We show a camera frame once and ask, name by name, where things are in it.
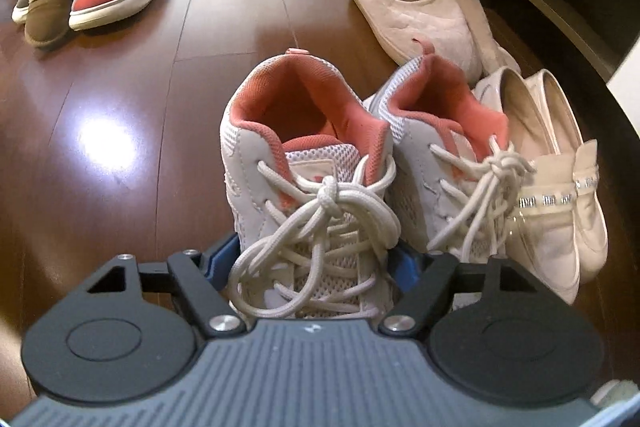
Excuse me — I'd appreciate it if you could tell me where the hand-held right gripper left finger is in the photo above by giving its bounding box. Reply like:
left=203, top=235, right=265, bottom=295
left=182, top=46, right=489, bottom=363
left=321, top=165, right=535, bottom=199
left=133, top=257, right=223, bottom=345
left=85, top=232, right=248, bottom=338

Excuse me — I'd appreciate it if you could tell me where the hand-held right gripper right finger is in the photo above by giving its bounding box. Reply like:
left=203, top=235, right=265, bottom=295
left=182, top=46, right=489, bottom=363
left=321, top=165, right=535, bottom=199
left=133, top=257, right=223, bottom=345
left=378, top=242, right=545, bottom=338

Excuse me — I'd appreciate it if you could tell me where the cream loafer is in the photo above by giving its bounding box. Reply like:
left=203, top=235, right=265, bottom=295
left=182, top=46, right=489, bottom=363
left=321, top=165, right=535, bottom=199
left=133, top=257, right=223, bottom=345
left=472, top=67, right=583, bottom=305
left=522, top=69, right=608, bottom=285

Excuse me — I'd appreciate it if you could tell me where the beige quilted slipper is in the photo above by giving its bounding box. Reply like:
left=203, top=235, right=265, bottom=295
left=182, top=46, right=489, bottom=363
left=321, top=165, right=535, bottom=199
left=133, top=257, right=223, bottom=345
left=350, top=0, right=483, bottom=75
left=450, top=0, right=523, bottom=78

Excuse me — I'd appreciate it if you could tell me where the plain white cabinet door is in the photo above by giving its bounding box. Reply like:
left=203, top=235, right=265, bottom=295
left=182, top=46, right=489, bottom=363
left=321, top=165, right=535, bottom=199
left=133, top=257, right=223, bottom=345
left=606, top=47, right=640, bottom=128

